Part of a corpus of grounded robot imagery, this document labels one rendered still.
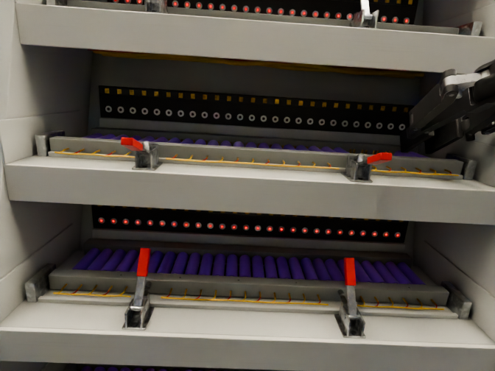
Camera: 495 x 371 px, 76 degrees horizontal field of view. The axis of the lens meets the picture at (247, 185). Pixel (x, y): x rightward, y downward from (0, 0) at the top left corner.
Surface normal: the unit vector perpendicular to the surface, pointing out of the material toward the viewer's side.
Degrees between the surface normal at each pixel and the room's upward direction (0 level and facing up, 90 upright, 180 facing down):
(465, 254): 90
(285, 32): 108
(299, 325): 18
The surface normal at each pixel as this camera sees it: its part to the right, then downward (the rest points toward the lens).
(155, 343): 0.02, 0.29
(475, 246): -1.00, -0.05
